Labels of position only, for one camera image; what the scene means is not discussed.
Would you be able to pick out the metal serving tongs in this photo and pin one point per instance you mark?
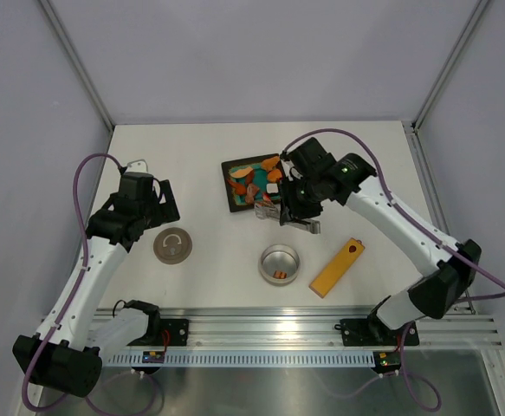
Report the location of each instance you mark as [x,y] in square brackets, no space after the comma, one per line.
[269,211]

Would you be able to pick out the orange flat food slice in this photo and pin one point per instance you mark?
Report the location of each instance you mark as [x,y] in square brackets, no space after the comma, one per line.
[242,173]

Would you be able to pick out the orange toy shrimp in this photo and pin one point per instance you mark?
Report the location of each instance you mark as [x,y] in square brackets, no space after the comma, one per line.
[265,200]

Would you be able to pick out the small brown meat piece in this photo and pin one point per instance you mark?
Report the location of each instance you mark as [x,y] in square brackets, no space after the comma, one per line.
[280,274]

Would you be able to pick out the yellow wooden block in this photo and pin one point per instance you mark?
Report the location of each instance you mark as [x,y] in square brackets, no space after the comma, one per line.
[337,267]

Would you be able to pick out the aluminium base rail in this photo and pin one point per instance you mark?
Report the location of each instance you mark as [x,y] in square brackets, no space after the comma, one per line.
[313,329]

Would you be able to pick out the white tofu cube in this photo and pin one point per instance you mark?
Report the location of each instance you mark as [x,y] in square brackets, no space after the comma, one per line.
[272,188]

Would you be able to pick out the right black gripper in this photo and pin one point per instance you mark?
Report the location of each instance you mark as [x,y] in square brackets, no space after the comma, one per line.
[290,209]

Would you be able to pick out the black square plate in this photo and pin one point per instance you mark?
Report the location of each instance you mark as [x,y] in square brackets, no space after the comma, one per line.
[255,182]

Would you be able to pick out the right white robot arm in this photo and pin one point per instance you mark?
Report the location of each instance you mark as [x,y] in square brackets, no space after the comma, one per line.
[446,266]

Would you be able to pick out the slotted white cable duct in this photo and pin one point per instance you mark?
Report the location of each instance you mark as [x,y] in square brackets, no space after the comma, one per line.
[263,359]

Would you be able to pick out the fried chicken piece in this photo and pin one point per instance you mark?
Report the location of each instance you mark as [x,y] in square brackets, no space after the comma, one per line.
[270,164]

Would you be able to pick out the aluminium frame post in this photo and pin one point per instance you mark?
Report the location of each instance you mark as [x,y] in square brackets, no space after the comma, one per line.
[60,32]
[460,46]

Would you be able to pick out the red crab claw food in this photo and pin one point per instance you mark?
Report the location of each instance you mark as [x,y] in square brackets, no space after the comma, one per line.
[238,188]

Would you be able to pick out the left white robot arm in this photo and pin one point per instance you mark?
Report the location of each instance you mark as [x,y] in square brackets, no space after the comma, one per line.
[64,353]

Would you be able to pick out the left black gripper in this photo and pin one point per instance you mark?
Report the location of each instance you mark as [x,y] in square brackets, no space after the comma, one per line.
[165,211]

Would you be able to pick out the right aluminium frame post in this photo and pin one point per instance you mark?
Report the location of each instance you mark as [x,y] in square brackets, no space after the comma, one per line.
[460,46]

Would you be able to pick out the left aluminium frame post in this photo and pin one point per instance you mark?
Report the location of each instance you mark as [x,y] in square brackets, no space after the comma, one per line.
[60,32]

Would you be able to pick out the round grey tin lid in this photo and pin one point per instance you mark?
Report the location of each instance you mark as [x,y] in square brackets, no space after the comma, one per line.
[172,246]

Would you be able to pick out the round metal lunch tin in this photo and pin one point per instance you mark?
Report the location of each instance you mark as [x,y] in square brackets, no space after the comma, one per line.
[279,257]

